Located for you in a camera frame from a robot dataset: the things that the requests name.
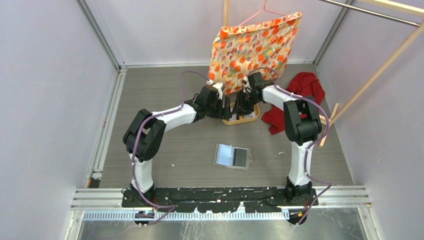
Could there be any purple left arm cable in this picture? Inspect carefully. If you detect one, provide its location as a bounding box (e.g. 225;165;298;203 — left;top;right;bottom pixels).
130;70;213;226

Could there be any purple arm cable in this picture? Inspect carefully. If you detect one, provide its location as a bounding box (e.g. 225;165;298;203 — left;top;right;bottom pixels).
246;67;332;226
130;70;213;226

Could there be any floral fabric bag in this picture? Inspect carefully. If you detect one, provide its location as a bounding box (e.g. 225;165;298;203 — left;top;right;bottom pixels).
207;12;302;95

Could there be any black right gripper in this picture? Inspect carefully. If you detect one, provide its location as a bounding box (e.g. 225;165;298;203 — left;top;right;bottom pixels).
232;90;261;117

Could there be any red cloth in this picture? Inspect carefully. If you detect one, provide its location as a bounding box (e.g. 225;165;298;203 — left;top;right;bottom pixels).
260;71;326;136

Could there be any wooden rack frame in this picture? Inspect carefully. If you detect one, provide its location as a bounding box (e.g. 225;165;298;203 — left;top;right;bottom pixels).
227;0;424;154

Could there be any pink wire hanger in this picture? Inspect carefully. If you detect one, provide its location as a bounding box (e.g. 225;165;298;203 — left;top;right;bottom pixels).
237;0;288;27

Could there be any tan oval tray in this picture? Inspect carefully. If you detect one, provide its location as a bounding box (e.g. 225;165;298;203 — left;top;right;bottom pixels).
221;104;261;126

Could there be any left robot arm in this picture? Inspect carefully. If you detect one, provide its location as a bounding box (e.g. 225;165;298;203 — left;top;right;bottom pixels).
122;83;231;207

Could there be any taupe leather card holder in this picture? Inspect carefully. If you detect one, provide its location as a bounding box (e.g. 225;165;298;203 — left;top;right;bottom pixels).
213;144;253;171

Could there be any black card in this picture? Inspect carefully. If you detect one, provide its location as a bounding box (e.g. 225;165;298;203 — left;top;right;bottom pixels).
233;148;248;168

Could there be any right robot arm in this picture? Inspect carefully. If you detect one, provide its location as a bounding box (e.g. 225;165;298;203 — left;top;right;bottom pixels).
236;72;323;205

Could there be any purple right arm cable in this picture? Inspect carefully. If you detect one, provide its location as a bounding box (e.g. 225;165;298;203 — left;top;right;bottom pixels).
246;67;332;226

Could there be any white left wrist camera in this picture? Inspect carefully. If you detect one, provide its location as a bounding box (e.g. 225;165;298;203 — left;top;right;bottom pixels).
206;79;225;100

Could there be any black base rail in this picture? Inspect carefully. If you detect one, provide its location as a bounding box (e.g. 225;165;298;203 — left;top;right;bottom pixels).
120;186;318;214

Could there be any metal rod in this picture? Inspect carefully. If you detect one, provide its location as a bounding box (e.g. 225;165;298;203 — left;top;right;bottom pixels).
320;0;420;27

